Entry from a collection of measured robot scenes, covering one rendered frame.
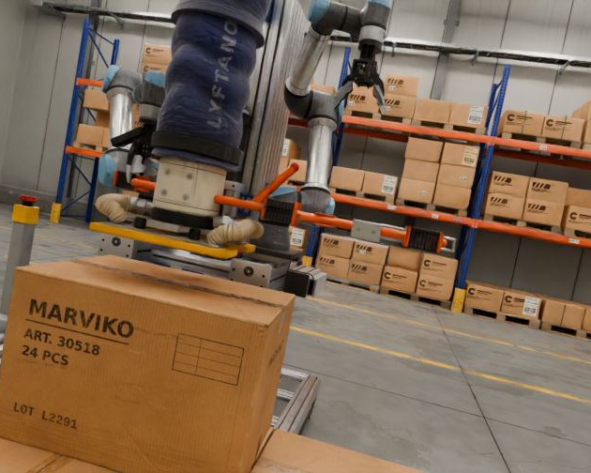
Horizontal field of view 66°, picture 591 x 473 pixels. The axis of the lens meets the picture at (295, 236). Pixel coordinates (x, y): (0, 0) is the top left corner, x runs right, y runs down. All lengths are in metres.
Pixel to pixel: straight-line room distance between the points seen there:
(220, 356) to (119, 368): 0.23
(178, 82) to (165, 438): 0.82
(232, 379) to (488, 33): 9.76
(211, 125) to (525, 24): 9.68
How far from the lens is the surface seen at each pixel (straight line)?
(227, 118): 1.15
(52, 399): 1.22
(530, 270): 9.86
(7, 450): 1.29
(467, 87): 9.99
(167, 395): 1.08
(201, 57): 1.16
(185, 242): 1.06
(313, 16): 1.56
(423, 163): 8.30
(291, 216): 1.10
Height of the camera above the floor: 1.19
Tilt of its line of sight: 3 degrees down
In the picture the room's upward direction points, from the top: 11 degrees clockwise
